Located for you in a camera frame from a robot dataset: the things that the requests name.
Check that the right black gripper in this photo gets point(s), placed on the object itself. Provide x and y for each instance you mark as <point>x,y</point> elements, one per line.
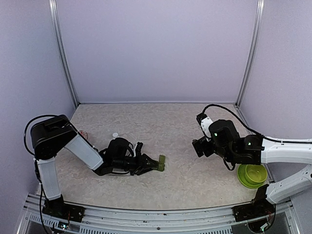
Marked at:
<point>197,144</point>

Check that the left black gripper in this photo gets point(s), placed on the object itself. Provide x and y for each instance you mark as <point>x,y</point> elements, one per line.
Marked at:
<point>139,169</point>

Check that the green weekly pill organizer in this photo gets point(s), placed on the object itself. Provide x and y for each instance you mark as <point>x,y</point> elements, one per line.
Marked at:
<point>161,163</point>

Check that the white pill bottle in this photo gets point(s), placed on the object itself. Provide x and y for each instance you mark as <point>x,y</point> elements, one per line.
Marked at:
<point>115,135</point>

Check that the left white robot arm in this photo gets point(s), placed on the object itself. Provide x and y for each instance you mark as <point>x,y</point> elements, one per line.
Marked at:
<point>46,136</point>

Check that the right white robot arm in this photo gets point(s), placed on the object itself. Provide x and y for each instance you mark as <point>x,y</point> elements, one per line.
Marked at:
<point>222,138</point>

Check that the green plate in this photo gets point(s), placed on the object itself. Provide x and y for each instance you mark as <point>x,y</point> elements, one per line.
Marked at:
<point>241,174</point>

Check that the green bowl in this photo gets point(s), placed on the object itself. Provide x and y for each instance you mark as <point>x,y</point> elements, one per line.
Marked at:
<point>255,174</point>

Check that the red patterned bowl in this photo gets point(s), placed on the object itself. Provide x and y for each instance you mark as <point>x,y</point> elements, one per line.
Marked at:
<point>84,134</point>

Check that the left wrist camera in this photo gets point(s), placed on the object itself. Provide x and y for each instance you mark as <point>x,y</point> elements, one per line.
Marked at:
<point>137,149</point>

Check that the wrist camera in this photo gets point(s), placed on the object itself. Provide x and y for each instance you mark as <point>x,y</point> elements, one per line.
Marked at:
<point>204,122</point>
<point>137,149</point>

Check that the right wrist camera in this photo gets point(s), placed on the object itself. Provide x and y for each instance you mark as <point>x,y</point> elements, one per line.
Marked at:
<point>204,122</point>

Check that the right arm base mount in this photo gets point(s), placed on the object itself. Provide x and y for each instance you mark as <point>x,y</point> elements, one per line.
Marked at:
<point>258,207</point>

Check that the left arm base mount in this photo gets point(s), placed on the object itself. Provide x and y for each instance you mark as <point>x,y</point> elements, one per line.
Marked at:
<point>58,208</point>

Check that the aluminium front rail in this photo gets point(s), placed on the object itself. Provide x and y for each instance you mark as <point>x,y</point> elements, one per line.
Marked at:
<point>103,220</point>

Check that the right aluminium corner post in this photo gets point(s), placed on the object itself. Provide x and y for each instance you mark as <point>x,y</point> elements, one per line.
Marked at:
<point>252,52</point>

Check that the aluminium corner post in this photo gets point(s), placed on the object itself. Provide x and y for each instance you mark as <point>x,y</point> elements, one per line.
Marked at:
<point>252,52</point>
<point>62,54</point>

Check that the left aluminium corner post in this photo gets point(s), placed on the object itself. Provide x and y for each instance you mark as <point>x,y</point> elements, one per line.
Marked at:
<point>62,54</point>

